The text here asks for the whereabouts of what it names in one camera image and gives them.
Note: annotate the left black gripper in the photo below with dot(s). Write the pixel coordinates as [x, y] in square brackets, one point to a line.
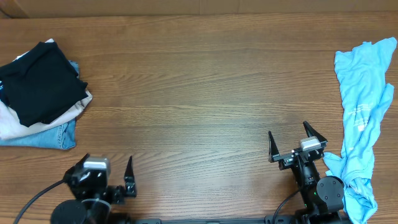
[117, 194]

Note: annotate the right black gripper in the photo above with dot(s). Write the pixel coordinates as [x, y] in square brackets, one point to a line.
[287, 160]

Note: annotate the black t-shirt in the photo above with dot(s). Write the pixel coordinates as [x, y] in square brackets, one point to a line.
[41, 85]

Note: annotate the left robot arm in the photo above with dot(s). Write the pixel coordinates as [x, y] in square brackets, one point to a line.
[89, 211]

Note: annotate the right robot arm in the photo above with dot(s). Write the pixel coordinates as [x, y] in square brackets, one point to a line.
[322, 196]

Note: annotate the blue denim jeans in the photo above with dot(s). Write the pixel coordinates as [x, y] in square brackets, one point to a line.
[60, 137]

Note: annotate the light blue t-shirt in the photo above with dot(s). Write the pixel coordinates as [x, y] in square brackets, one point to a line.
[366, 97]

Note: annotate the black patterned folded shirt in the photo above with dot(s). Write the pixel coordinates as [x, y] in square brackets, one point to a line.
[3, 96]

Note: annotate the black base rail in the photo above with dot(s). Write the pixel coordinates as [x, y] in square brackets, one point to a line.
[211, 221]

